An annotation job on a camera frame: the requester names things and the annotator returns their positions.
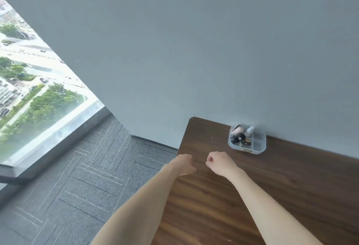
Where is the person's left hand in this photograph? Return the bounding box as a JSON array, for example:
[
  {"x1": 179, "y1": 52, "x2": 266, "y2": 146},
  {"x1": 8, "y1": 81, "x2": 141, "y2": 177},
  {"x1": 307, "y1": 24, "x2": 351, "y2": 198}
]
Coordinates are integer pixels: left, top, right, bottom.
[{"x1": 171, "y1": 154, "x2": 197, "y2": 176}]

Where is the person's right hand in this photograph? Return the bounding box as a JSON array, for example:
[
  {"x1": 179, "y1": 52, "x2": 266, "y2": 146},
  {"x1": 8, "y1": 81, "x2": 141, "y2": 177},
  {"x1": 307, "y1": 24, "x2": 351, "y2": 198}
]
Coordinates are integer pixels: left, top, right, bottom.
[{"x1": 205, "y1": 151, "x2": 241, "y2": 177}]

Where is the person's right forearm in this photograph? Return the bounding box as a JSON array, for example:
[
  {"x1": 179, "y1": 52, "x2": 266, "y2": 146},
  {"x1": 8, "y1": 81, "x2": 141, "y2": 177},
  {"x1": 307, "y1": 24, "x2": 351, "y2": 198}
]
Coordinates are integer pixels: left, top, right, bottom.
[{"x1": 226, "y1": 167, "x2": 323, "y2": 245}]

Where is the person's left forearm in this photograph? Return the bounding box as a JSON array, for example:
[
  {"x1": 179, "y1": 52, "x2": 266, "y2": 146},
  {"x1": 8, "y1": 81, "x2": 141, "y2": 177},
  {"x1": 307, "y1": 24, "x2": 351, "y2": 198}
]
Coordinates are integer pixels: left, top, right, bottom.
[{"x1": 90, "y1": 159, "x2": 183, "y2": 245}]

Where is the clear plastic organizer tray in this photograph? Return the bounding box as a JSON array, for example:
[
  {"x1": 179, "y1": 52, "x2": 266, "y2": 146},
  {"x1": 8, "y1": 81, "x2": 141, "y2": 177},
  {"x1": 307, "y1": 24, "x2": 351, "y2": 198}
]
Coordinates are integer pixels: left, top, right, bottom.
[{"x1": 227, "y1": 124, "x2": 266, "y2": 155}]

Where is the large glass window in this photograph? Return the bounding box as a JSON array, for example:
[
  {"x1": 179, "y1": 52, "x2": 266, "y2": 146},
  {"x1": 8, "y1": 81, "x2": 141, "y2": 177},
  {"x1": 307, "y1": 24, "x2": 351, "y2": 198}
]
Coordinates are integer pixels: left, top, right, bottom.
[{"x1": 0, "y1": 0, "x2": 105, "y2": 167}]

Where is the coiled black cable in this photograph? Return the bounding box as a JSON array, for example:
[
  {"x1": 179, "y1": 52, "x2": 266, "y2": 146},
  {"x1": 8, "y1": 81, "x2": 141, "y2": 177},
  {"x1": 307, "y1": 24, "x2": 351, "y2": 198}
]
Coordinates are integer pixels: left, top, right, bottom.
[{"x1": 230, "y1": 133, "x2": 246, "y2": 144}]

